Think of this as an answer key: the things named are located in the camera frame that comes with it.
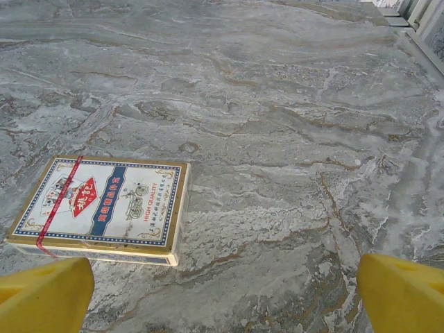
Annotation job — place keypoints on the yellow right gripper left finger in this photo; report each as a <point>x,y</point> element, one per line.
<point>45,298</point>

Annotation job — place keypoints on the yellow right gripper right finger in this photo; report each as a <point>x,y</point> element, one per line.
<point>406,301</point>

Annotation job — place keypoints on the playing card box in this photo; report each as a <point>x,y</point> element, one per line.
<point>104,208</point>

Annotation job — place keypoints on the aluminium frame post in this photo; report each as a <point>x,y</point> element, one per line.
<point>428,24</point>

